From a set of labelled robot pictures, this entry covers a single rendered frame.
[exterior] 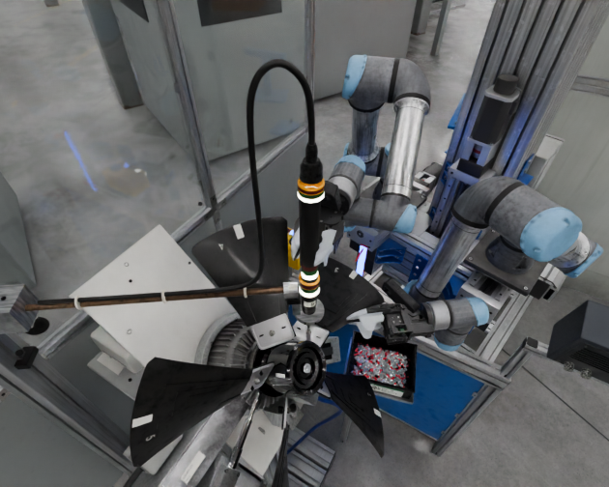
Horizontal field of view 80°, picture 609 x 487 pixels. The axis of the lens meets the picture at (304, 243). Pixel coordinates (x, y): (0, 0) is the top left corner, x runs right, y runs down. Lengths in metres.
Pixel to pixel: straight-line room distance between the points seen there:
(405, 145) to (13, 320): 0.95
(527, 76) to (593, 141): 1.16
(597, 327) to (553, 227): 0.34
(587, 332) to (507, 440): 1.29
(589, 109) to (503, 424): 1.64
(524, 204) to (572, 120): 1.54
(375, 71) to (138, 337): 0.90
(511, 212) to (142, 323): 0.86
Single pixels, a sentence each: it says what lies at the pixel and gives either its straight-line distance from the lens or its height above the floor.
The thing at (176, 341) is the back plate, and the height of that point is 1.18.
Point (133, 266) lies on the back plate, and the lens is 0.96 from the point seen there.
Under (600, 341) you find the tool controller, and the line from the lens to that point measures 1.11.
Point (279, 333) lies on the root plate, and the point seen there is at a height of 1.25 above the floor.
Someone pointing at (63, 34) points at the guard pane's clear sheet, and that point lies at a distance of 1.11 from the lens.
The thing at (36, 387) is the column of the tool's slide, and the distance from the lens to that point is 1.19.
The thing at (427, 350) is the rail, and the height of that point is 0.82.
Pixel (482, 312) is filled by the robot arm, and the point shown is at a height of 1.21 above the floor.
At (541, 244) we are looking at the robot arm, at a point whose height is 1.47.
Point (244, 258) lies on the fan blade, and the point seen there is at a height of 1.38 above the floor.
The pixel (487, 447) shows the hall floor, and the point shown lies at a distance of 2.25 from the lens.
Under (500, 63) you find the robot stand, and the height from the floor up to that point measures 1.59.
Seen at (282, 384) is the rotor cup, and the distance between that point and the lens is 0.84.
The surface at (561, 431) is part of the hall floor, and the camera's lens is 2.46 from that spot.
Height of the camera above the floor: 1.99
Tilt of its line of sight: 46 degrees down
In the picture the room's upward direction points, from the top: straight up
